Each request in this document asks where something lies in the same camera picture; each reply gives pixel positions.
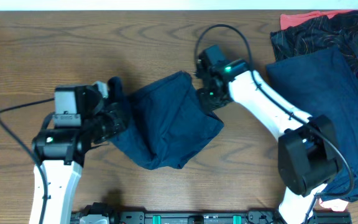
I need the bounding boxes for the blue garment in pile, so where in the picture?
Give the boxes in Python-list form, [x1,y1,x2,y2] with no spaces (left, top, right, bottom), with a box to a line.
[266,47,358,202]

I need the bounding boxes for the navy blue shorts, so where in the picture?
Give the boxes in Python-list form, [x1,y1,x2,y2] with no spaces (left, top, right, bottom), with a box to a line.
[108,71,224,170]

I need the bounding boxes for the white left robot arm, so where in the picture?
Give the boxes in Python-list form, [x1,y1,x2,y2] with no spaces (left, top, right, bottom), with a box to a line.
[30,103,130,223]

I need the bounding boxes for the coral pink garment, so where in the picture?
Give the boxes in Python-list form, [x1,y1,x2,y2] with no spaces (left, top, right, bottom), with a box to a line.
[280,10,351,212]

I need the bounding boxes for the black striped garment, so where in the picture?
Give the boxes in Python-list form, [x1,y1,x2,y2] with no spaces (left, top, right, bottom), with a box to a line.
[270,10,358,73]

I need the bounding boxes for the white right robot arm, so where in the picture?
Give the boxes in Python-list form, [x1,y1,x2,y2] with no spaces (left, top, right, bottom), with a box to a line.
[195,59,347,223]

